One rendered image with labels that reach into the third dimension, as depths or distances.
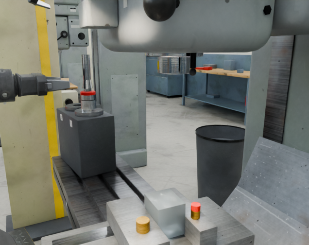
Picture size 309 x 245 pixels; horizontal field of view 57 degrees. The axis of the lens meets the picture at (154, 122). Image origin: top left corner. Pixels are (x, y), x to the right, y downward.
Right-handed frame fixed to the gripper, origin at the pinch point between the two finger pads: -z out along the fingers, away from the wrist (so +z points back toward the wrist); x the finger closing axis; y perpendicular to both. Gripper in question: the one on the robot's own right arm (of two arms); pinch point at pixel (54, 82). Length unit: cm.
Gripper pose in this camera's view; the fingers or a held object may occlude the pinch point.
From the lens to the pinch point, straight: 88.4
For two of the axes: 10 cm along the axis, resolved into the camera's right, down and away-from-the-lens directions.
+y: -0.1, 9.7, 2.6
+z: -8.6, 1.3, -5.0
